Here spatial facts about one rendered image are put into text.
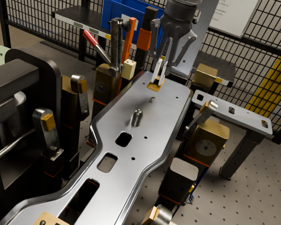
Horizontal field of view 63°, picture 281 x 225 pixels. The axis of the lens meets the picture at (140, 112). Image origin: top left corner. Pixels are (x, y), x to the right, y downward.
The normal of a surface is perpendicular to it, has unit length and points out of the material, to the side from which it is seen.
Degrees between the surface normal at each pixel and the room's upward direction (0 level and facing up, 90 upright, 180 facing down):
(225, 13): 90
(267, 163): 0
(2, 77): 0
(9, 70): 0
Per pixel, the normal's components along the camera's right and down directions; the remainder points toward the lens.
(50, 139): 0.93, 0.23
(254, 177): 0.22, -0.76
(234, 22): -0.37, 0.51
